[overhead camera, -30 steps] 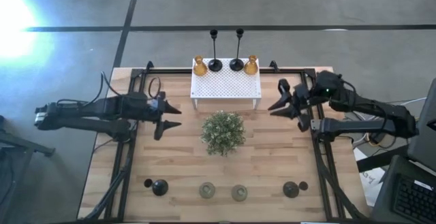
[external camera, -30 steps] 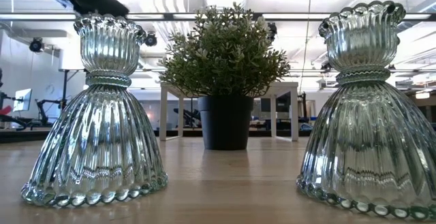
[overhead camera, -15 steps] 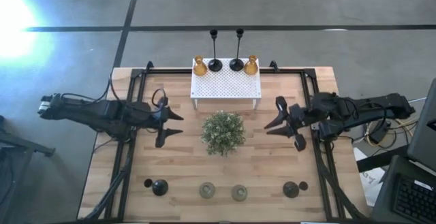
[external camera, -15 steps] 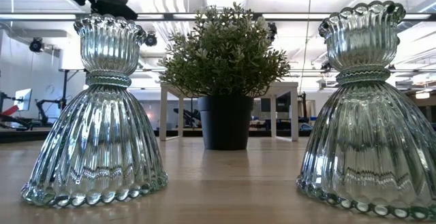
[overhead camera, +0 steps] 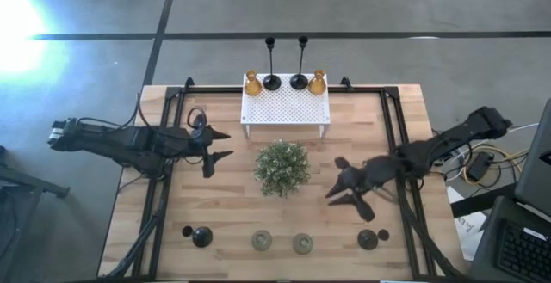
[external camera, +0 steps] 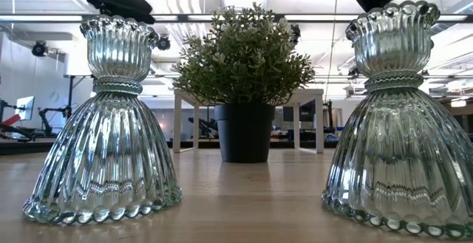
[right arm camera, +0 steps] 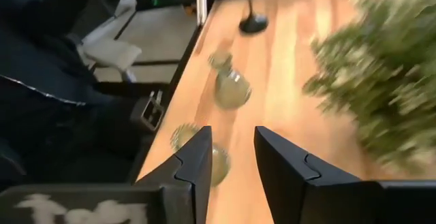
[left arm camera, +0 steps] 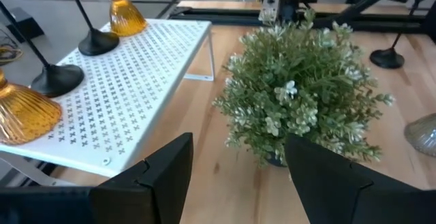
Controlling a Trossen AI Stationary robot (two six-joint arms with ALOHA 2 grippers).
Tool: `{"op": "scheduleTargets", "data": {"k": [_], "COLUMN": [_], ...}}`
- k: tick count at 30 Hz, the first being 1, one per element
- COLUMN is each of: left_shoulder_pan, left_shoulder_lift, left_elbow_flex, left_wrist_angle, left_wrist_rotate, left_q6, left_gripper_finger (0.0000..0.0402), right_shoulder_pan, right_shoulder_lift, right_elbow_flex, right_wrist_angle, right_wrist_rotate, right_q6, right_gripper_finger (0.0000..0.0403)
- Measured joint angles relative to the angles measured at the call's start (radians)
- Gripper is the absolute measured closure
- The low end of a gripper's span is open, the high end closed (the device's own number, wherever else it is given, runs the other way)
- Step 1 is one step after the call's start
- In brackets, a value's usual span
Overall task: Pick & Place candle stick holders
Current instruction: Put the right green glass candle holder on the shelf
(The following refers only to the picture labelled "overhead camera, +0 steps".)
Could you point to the black metal stand leg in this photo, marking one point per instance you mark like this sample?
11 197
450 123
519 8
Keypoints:
26 182

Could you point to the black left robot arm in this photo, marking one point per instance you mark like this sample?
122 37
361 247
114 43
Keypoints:
129 143

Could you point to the amber ribbed glass candle holder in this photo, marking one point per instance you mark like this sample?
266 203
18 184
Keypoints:
253 86
317 85

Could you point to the black aluminium table frame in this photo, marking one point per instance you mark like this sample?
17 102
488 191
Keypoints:
215 89

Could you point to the clear green glass candle holder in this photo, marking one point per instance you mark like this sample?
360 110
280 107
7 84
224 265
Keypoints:
302 244
261 240

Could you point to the white perforated metal shelf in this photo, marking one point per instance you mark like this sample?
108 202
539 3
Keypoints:
284 111

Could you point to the artificial green plant white flowers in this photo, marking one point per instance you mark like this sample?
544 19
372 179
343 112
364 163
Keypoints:
282 169

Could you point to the black power adapter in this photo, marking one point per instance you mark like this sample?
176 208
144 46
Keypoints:
480 167

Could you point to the short black candlestick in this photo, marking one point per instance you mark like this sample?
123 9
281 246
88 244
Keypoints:
202 237
367 239

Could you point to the tall black candlestick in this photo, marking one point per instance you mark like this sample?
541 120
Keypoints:
299 81
272 81

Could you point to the computer monitor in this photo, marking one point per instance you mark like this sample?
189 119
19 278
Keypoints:
536 167

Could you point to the black computer desk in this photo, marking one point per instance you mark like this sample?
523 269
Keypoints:
488 248

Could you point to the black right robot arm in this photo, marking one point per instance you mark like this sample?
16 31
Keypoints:
456 139

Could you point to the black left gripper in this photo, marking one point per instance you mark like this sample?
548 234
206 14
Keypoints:
206 145

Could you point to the black keyboard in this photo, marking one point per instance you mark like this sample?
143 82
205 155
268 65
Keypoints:
525 253

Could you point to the white paper with writing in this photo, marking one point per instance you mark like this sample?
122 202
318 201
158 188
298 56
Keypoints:
467 231

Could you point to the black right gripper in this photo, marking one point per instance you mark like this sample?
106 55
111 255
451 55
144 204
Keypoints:
374 173

